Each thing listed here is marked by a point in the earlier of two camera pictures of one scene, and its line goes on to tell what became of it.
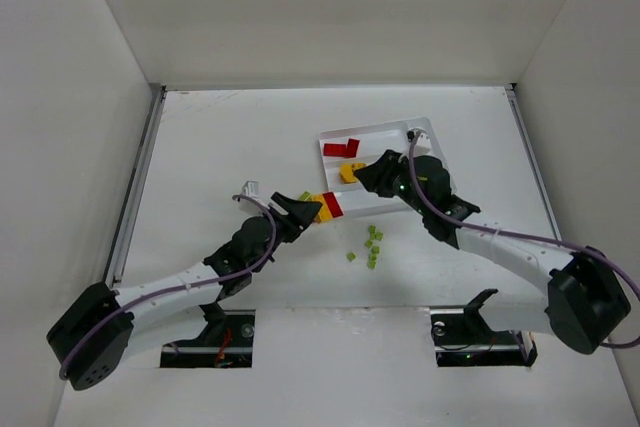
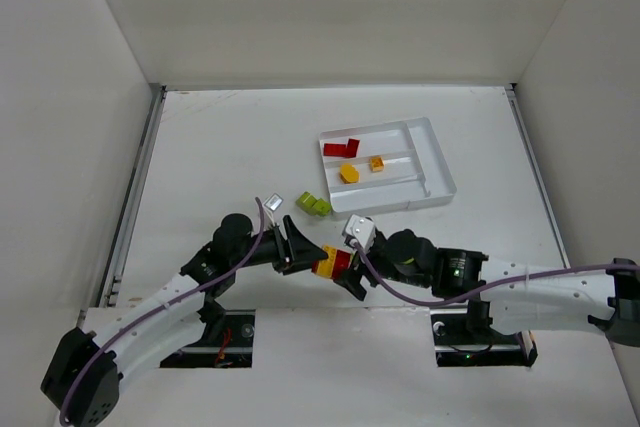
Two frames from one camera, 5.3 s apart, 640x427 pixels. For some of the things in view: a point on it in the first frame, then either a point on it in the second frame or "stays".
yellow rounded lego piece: x=346 y=174 stays
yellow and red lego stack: x=330 y=208 → x=338 y=261
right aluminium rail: x=521 y=121 stays
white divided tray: x=412 y=138 stays
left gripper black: x=288 y=220 → x=284 y=245
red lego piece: x=350 y=149 stays
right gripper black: x=385 y=175 → x=364 y=267
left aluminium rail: x=119 y=244 stays
